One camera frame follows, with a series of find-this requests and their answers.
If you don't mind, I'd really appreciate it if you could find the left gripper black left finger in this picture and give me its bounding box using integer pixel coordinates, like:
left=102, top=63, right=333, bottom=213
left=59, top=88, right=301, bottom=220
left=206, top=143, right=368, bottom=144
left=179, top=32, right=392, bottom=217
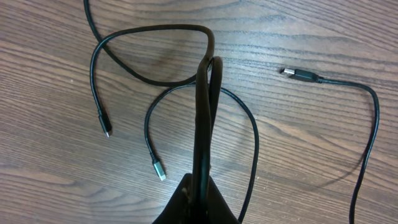
left=191, top=57, right=211, bottom=223

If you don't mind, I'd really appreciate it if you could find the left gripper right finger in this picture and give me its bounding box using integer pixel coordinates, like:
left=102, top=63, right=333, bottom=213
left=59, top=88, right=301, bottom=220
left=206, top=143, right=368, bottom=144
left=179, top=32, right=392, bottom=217
left=188, top=57, right=236, bottom=223

